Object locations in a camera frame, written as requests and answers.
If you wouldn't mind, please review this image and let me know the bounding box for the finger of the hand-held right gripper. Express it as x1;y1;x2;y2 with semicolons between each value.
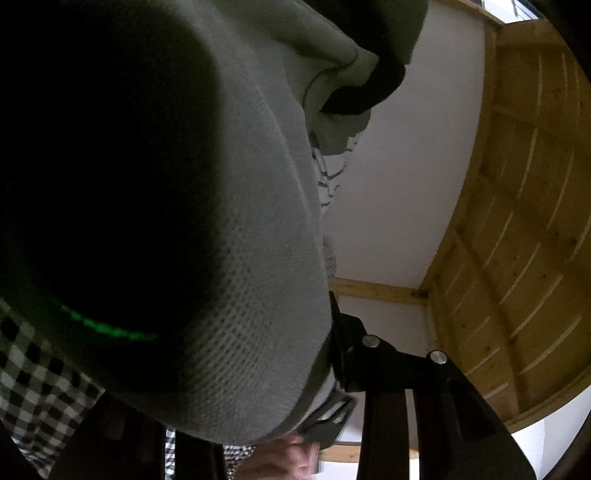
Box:
298;394;358;449

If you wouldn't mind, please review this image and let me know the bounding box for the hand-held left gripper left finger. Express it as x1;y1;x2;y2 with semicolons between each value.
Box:
48;392;227;480

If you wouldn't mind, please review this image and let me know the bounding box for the grey knit garment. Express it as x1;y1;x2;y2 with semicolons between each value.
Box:
0;0;430;448

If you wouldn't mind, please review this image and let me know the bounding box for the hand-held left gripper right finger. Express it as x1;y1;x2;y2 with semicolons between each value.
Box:
328;291;537;480

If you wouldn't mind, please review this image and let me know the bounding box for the white dark striped cloth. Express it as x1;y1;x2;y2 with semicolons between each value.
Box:
307;131;361;217

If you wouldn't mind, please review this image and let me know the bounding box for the person's right hand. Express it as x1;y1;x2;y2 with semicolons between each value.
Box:
238;436;321;480

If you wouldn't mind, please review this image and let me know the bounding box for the black white checkered cloth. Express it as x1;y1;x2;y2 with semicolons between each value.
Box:
0;298;254;480

